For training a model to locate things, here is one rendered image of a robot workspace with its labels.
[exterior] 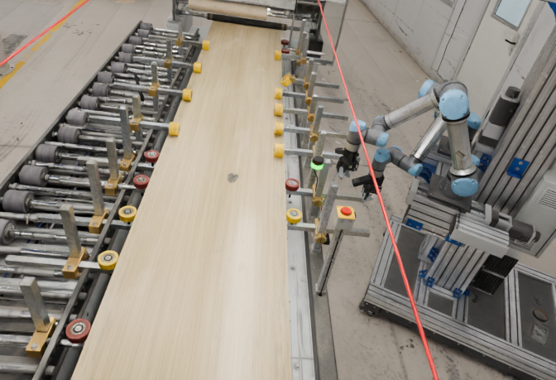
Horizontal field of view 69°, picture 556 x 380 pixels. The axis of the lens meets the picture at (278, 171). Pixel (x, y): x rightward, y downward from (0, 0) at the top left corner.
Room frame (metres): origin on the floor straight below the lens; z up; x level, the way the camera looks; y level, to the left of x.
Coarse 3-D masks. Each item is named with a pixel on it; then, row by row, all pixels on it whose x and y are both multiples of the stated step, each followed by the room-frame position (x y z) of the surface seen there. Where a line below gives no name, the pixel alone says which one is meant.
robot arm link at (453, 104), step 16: (448, 96) 1.64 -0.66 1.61; (464, 96) 1.64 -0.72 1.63; (448, 112) 1.62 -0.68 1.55; (464, 112) 1.61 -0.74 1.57; (448, 128) 1.66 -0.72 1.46; (464, 128) 1.64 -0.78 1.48; (464, 144) 1.63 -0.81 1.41; (464, 160) 1.62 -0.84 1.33; (464, 176) 1.59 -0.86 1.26; (464, 192) 1.58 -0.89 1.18
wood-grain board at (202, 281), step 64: (256, 64) 3.32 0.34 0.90; (192, 128) 2.14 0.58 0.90; (256, 128) 2.28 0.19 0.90; (192, 192) 1.55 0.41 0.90; (256, 192) 1.64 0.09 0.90; (128, 256) 1.09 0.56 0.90; (192, 256) 1.15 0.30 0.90; (256, 256) 1.21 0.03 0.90; (128, 320) 0.80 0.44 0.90; (192, 320) 0.85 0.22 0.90; (256, 320) 0.90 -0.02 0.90
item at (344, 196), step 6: (288, 192) 1.75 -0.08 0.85; (294, 192) 1.76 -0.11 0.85; (300, 192) 1.76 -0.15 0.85; (306, 192) 1.77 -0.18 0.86; (312, 192) 1.77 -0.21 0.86; (324, 192) 1.79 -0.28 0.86; (336, 198) 1.79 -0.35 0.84; (342, 198) 1.79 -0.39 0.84; (348, 198) 1.80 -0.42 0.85; (354, 198) 1.80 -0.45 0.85; (360, 198) 1.80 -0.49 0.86
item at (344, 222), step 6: (336, 210) 1.25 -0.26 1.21; (336, 216) 1.23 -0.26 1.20; (342, 216) 1.21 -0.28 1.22; (348, 216) 1.22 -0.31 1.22; (354, 216) 1.22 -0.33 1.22; (336, 222) 1.21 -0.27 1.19; (342, 222) 1.21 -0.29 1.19; (348, 222) 1.21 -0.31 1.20; (336, 228) 1.21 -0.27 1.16; (342, 228) 1.21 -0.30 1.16; (348, 228) 1.21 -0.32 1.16
